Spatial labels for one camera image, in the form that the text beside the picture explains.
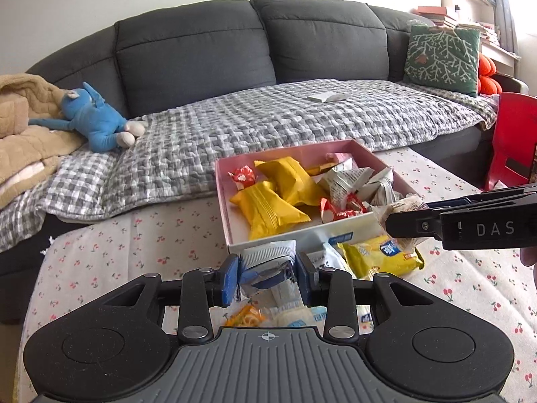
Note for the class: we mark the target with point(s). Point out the grey checkered quilt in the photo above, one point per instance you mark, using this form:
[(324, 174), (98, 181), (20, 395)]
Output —
[(251, 126)]

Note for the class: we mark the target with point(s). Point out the cherry print tablecloth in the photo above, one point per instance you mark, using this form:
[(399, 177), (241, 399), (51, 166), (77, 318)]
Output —
[(105, 252)]

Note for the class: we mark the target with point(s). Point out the blue plush toy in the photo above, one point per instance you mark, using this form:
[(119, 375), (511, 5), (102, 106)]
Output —
[(96, 121)]

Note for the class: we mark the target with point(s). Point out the orange slice print packet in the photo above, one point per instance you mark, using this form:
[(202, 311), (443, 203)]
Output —
[(247, 317)]

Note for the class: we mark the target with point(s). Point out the newsprint pattern snack packet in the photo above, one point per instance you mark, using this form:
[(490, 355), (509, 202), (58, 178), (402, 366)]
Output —
[(344, 180), (379, 189)]

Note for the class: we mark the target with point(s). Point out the orange plush cushion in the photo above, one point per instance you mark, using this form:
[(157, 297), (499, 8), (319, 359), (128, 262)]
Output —
[(488, 79)]

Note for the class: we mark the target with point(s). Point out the green branch-pattern cushion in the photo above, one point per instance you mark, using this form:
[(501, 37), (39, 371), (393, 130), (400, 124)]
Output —
[(440, 58)]

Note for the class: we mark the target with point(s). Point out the small red snack packet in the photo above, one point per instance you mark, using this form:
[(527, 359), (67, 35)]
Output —
[(243, 176)]

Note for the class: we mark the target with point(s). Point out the beige fleece blanket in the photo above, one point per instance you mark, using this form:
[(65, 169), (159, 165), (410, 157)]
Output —
[(25, 151)]

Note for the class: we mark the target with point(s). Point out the white paper sheet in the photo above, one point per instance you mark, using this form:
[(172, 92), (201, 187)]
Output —
[(327, 96)]

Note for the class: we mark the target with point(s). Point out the pink cardboard box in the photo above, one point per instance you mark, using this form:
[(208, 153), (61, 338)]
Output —
[(302, 235)]

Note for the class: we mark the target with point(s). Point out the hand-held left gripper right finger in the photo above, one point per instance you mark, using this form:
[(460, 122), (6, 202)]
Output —
[(303, 279)]

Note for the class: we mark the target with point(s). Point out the stack of books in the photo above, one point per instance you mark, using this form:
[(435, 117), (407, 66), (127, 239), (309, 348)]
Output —
[(436, 12)]

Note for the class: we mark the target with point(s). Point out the large red snack packet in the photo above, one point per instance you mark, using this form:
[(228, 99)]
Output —
[(335, 215)]

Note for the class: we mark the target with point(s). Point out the yellow blue-label snack packet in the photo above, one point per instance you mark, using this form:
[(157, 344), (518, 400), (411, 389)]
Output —
[(377, 260)]

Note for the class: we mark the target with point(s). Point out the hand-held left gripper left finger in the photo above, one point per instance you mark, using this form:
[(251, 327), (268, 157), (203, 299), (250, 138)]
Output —
[(231, 279)]

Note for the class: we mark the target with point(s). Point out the orange snack packet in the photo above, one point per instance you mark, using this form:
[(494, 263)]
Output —
[(321, 170)]

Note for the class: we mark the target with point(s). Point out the person's right hand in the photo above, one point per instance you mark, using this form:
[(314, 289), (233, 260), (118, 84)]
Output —
[(529, 257)]

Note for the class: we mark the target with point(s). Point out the dark grey sofa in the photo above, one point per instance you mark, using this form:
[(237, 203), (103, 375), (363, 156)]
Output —
[(188, 50)]

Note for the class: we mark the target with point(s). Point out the silver snack packet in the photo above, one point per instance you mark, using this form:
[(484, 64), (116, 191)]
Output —
[(266, 260)]

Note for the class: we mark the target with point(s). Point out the brown and white snack packet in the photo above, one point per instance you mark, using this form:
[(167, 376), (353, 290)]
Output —
[(402, 206)]

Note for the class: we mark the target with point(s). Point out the red plastic chair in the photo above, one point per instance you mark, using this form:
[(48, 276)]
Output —
[(512, 134)]

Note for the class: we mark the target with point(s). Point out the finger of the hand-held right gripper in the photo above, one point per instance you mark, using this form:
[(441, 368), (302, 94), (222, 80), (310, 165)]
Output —
[(482, 199), (411, 224)]

